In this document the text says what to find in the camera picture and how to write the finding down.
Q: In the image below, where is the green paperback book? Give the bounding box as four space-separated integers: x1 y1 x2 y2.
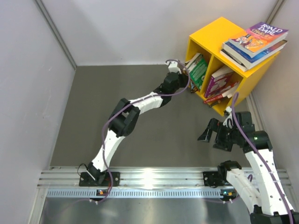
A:
185 53 208 88

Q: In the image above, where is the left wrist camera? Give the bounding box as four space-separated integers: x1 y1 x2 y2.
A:
165 61 181 74

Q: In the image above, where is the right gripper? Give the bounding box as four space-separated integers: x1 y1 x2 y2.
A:
198 117 240 151

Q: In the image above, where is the purple paperback book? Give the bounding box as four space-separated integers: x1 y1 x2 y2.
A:
204 65 234 98

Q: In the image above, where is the red 13-Storey Treehouse book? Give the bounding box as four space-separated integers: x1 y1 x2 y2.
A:
204 82 240 105

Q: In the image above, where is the aluminium mounting rail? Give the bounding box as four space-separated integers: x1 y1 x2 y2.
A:
37 166 290 188

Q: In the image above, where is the blue orange paperback book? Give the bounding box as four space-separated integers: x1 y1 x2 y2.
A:
225 40 287 70

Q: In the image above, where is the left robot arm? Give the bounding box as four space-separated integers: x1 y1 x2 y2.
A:
86 71 191 185

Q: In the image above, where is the Roald Dahl Charlie book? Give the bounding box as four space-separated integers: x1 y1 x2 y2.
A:
228 22 289 58

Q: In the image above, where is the light teal paperback book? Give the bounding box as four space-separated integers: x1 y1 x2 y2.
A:
222 43 235 54

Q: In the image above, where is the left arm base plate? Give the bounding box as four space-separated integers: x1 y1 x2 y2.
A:
79 172 121 187

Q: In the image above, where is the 169-Storey Treehouse book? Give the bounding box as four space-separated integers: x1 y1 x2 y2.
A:
189 80 201 93

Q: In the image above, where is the dark blue 1984 book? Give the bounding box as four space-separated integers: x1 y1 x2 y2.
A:
220 49 248 72

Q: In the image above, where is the yellow wooden shelf box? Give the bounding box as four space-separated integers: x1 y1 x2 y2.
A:
185 17 280 105

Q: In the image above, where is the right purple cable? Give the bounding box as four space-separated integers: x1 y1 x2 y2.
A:
231 92 296 224

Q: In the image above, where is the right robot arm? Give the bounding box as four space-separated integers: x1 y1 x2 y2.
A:
198 112 299 224

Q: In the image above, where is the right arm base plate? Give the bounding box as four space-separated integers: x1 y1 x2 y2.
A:
203 171 231 188

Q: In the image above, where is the perforated cable duct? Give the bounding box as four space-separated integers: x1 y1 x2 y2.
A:
46 188 236 199

